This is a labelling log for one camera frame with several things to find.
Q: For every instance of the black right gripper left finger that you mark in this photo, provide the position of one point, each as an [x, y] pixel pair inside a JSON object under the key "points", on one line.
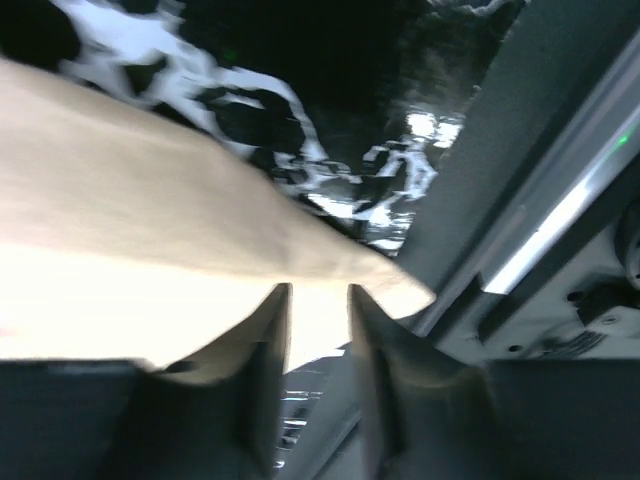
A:
{"points": [[212, 415]]}

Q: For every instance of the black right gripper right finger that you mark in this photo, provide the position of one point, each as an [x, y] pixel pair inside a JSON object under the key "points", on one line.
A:
{"points": [[426, 415]]}

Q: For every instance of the beige t shirt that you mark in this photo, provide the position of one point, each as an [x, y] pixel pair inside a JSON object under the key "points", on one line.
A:
{"points": [[126, 236]]}

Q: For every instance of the aluminium frame rail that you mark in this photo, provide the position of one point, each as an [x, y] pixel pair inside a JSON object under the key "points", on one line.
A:
{"points": [[520, 221]]}

